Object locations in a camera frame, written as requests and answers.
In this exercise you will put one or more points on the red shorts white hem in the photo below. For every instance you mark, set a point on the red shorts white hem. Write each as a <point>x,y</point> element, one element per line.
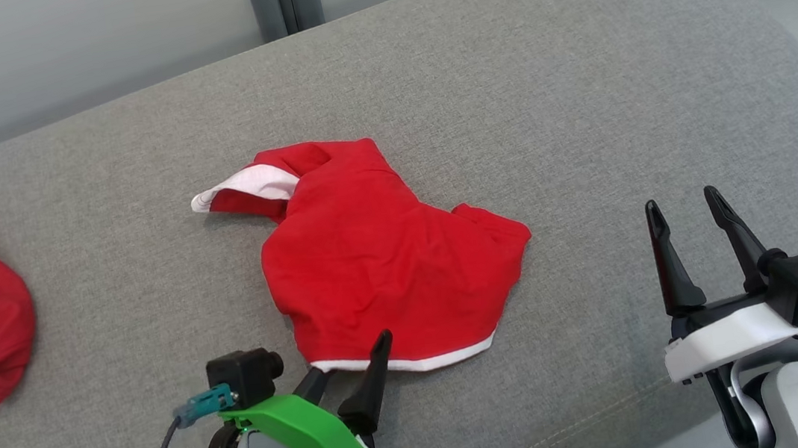
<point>373,257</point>

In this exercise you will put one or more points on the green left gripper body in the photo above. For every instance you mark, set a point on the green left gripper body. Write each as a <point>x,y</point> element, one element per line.
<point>310,437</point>

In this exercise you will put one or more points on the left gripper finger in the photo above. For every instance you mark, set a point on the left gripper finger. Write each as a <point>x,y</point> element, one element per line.
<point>370,396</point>
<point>310,386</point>

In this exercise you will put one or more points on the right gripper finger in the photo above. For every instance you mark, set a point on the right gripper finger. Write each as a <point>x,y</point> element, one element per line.
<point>676,282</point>
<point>743,245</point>

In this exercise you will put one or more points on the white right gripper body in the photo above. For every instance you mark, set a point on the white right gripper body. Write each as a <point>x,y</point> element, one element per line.
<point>727,337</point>

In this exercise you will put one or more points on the grey fabric sofa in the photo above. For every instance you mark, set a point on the grey fabric sofa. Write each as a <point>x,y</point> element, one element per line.
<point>545,124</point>

